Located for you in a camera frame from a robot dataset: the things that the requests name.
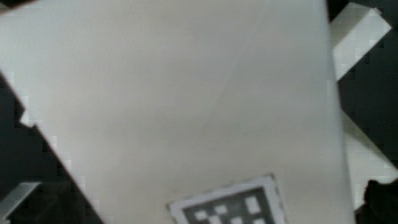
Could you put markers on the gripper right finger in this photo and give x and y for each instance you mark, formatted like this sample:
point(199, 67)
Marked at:
point(378, 210)

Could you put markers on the white cabinet top block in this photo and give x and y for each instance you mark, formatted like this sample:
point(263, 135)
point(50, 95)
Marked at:
point(179, 91)

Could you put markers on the white U-shaped fence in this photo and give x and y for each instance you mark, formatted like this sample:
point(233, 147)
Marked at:
point(364, 42)

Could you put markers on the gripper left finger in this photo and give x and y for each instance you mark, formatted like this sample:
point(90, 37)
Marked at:
point(43, 203)

